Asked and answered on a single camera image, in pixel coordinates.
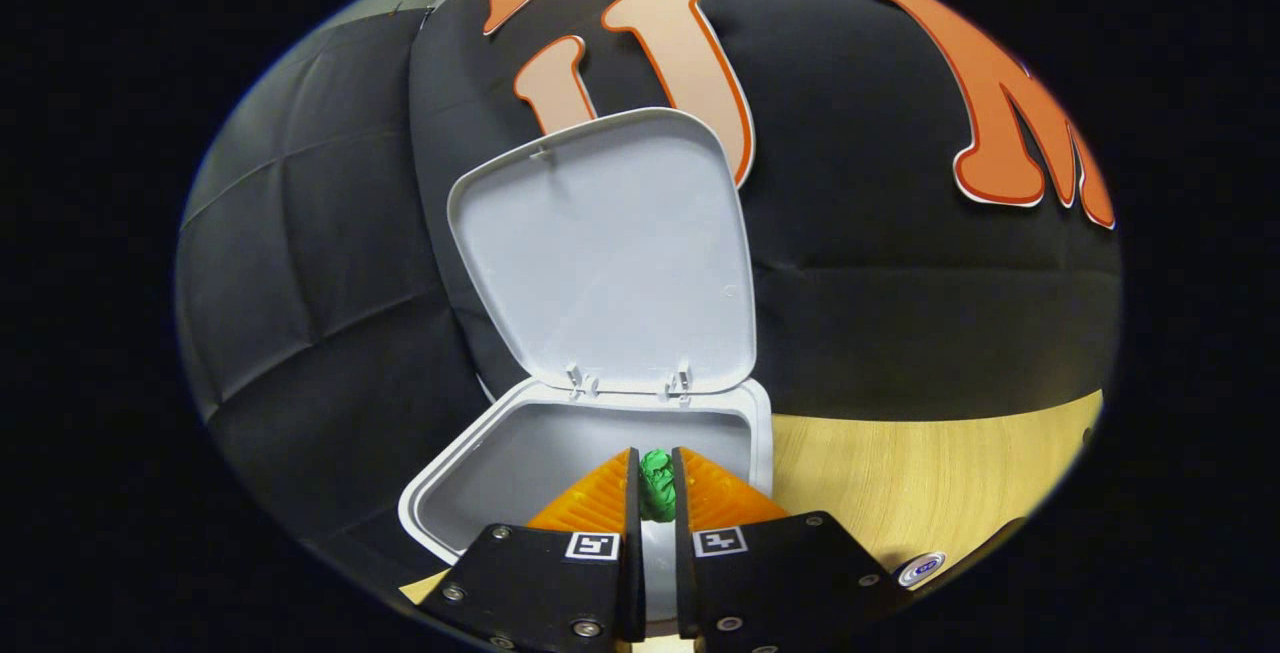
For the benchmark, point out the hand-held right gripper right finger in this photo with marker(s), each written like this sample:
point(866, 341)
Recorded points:
point(685, 583)

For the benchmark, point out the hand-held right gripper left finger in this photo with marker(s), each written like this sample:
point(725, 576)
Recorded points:
point(632, 583)

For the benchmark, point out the green paper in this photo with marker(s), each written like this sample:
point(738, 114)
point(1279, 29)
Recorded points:
point(657, 483)

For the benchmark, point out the blue pop can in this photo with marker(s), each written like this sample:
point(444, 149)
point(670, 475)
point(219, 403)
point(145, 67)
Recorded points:
point(920, 569)

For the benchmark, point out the white desktop garbage bin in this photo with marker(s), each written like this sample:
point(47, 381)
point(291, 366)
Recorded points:
point(600, 263)

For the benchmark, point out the wooden desktop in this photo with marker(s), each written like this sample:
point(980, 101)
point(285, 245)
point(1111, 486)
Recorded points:
point(900, 473)

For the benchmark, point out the black backdrop cloth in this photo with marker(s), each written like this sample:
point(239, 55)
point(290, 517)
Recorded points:
point(850, 283)

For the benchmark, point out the black side cloth panel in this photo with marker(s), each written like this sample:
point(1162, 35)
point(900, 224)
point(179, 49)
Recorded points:
point(300, 283)

